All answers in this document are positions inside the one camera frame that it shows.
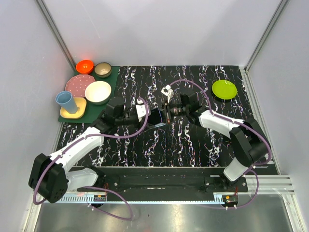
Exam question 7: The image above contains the aluminium front rail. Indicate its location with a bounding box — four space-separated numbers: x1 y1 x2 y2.
55 174 294 204

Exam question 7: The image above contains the pink dotted plate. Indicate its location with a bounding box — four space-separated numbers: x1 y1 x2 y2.
64 74 95 98

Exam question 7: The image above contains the orange bowl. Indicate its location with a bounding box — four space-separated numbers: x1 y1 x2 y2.
75 59 94 74

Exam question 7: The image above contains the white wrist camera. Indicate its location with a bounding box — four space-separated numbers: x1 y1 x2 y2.
161 85 174 103
135 98 151 122

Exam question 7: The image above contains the light blue cup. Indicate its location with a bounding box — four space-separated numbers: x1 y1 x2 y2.
56 91 78 114

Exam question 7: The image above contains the lime green plate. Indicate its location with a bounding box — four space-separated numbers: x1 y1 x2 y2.
212 80 238 100

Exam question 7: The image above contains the aluminium corner post left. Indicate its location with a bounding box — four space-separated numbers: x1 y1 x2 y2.
34 0 76 71

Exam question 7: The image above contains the brown patterned bowl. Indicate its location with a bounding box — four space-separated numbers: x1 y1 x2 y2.
94 62 112 78

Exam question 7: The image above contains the green mat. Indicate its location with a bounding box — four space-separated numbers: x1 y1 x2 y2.
58 66 120 124

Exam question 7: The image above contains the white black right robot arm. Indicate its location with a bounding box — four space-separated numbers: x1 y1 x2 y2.
162 89 271 192

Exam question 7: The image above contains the white bowl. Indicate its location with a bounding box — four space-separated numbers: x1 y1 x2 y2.
84 81 112 105

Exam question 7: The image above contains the dark blue phone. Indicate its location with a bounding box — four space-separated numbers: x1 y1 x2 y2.
148 108 165 125

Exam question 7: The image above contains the aluminium corner post right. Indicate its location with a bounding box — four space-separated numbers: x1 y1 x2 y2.
243 0 290 73

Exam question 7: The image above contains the aluminium corner post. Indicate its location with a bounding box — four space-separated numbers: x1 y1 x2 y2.
243 0 290 73
34 0 76 71

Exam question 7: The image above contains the yellow square plate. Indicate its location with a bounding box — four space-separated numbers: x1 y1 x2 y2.
60 97 87 119

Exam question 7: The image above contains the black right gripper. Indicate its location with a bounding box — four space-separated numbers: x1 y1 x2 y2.
152 100 189 124

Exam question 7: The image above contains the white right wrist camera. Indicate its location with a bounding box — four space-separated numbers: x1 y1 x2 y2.
161 85 174 103

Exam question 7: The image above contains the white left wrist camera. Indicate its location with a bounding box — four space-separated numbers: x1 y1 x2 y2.
135 98 151 122

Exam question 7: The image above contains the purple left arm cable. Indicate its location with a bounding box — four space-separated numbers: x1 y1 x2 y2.
32 97 149 220

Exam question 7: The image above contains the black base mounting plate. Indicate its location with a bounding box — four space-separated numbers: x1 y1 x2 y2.
76 169 249 203

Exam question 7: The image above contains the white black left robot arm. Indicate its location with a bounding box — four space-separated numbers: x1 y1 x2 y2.
28 97 149 205

